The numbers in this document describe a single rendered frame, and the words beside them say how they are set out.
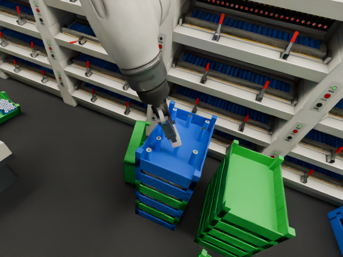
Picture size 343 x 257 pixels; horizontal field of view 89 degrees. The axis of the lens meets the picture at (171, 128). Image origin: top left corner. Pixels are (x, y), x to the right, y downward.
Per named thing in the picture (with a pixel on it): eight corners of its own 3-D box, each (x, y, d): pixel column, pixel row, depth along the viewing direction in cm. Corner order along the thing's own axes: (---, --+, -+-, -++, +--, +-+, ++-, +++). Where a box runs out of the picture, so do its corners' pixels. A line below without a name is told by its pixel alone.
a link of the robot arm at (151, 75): (116, 76, 32) (130, 100, 36) (163, 59, 31) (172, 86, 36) (119, 56, 38) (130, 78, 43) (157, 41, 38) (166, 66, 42)
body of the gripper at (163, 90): (133, 77, 42) (147, 105, 49) (133, 97, 36) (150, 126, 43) (162, 67, 42) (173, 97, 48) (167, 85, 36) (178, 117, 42)
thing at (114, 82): (148, 104, 104) (146, 88, 92) (66, 74, 115) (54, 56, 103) (162, 82, 114) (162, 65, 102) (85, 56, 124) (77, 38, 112)
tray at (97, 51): (150, 75, 91) (148, 59, 83) (57, 44, 102) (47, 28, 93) (165, 52, 101) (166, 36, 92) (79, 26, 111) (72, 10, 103)
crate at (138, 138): (124, 183, 93) (139, 185, 94) (123, 161, 80) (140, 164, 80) (136, 142, 115) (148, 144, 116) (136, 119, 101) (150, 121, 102)
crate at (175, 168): (193, 191, 53) (200, 177, 47) (134, 166, 56) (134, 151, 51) (212, 130, 74) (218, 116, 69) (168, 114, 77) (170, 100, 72)
